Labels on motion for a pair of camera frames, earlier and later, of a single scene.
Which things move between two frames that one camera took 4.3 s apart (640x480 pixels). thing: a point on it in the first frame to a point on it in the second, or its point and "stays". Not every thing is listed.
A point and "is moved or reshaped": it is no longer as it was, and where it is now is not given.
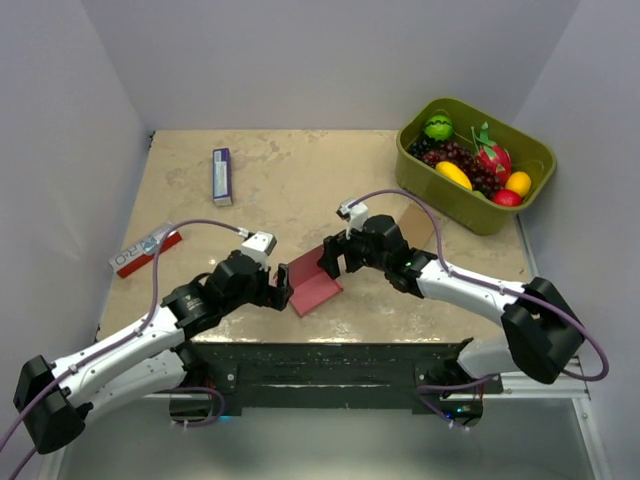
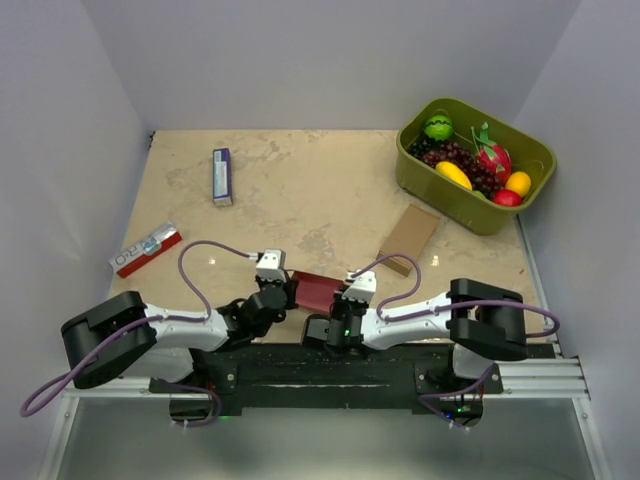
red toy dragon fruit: (489, 152) stays
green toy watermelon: (438, 128) stays
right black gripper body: (357, 251) to (342, 305)
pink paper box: (310, 284) is moved or reshaped
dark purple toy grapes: (462, 157) stays
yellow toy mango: (452, 172) stays
